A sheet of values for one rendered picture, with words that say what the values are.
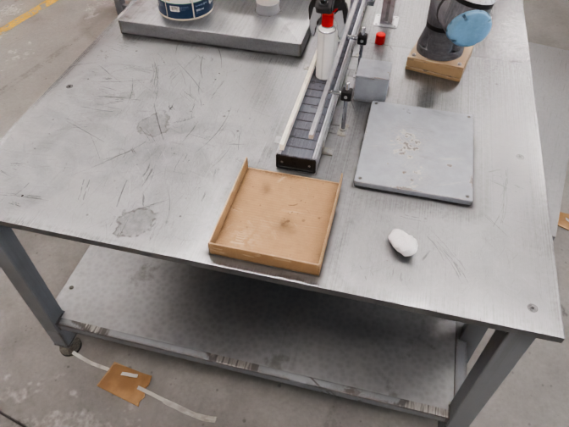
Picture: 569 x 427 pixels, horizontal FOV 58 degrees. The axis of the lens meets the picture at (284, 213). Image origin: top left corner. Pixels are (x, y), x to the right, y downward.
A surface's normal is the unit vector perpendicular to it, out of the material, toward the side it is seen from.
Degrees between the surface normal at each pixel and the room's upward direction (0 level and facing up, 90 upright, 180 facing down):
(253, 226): 0
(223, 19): 0
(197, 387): 0
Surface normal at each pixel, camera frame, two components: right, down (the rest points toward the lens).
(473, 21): 0.06, 0.80
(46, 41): 0.00, -0.66
